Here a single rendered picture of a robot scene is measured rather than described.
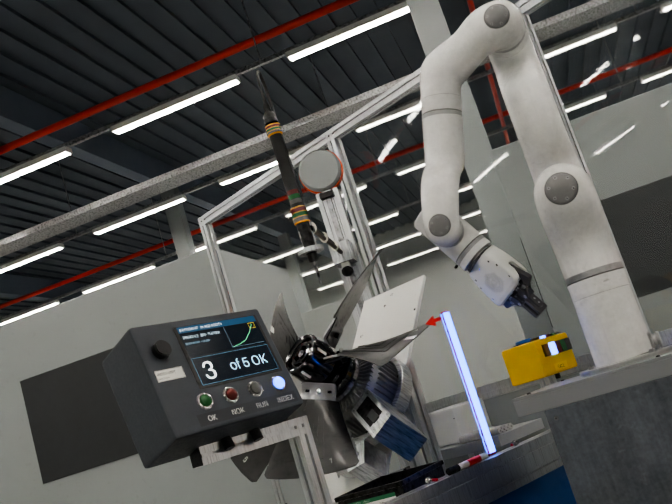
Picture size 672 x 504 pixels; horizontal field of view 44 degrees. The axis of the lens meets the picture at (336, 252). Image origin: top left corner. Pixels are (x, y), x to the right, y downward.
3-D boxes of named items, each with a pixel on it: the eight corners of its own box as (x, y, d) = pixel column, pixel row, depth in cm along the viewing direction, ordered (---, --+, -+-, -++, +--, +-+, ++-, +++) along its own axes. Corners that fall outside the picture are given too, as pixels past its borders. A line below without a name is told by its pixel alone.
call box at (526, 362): (547, 381, 212) (533, 341, 214) (581, 371, 205) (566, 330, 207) (514, 392, 200) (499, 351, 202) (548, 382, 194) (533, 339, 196)
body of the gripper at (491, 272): (458, 277, 181) (496, 311, 177) (476, 248, 173) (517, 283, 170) (477, 262, 185) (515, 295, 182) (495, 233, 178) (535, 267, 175)
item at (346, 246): (340, 271, 282) (333, 247, 284) (359, 264, 281) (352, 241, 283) (334, 267, 272) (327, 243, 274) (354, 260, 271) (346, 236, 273)
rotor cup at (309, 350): (310, 406, 219) (273, 382, 213) (322, 360, 228) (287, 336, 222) (346, 393, 209) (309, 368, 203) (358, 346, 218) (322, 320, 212)
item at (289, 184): (293, 211, 219) (271, 139, 224) (305, 206, 219) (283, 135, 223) (289, 208, 216) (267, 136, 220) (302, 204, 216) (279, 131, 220)
